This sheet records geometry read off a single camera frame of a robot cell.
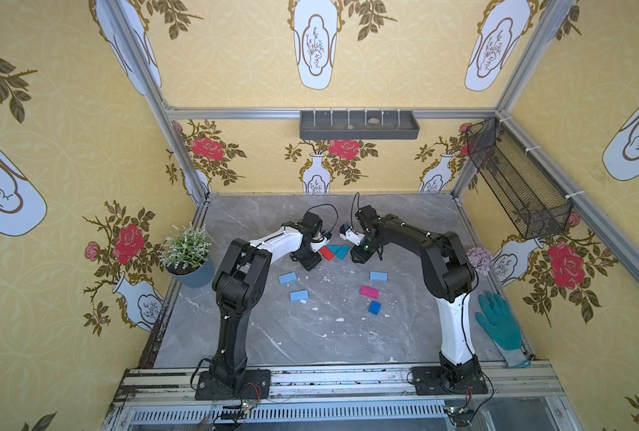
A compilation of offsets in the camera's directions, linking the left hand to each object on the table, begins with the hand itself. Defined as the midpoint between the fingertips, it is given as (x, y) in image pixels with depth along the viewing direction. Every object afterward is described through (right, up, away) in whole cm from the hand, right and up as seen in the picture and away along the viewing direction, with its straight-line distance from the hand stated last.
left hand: (311, 258), depth 100 cm
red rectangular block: (+6, +2, 0) cm, 6 cm away
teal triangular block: (+9, +4, 0) cm, 9 cm away
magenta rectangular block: (+21, -10, -8) cm, 24 cm away
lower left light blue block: (-4, -11, -10) cm, 15 cm away
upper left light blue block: (-8, -6, -5) cm, 11 cm away
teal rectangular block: (+12, +3, 0) cm, 12 cm away
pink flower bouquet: (+57, +2, -12) cm, 58 cm away
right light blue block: (+24, -6, -5) cm, 25 cm away
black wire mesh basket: (+69, +24, -15) cm, 74 cm away
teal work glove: (+61, -18, -14) cm, 65 cm away
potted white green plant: (-37, +4, -19) cm, 42 cm away
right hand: (+18, +1, +1) cm, 18 cm away
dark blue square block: (+21, -14, -12) cm, 29 cm away
